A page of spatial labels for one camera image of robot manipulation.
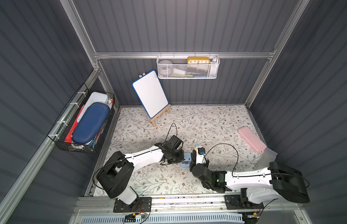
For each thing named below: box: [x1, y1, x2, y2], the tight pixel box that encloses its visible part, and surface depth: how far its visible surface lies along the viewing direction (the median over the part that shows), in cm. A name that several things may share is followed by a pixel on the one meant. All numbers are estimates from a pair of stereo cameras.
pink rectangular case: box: [237, 126, 268, 153], surface depth 99 cm
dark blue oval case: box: [71, 102, 111, 145], surface depth 69 cm
